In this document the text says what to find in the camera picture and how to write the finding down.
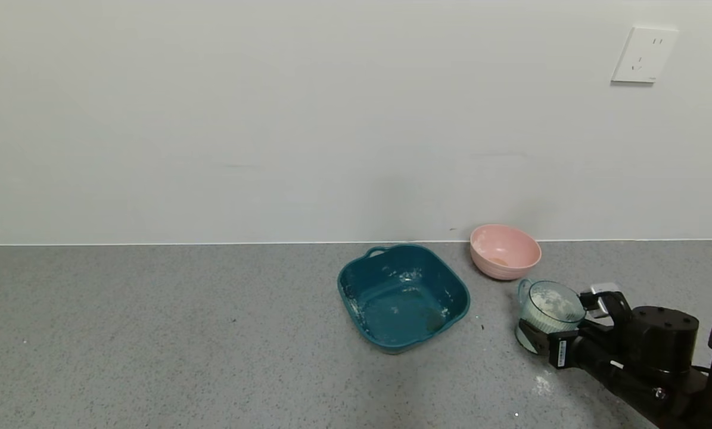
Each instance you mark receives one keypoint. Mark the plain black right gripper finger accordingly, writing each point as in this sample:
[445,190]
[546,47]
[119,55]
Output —
[588,297]

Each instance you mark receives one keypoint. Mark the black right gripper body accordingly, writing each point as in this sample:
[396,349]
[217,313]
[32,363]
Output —
[560,353]

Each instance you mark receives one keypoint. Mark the right gripper finger with label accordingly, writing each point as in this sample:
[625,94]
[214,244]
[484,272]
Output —
[534,336]

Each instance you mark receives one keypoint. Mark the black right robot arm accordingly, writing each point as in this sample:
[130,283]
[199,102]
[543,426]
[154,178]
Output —
[636,387]

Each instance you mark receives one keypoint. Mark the spilled white powder patch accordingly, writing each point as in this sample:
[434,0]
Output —
[541,385]

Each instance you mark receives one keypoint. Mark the pink ribbed bowl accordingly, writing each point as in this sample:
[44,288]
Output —
[504,253]

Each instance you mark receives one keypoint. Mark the teal square plastic tray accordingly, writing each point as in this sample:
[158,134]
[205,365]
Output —
[391,280]

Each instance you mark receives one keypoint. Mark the silver wrist camera black mount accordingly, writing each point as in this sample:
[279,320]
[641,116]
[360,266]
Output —
[606,289]

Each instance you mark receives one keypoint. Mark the white wall socket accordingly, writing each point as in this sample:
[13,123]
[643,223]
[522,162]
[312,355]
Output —
[644,55]

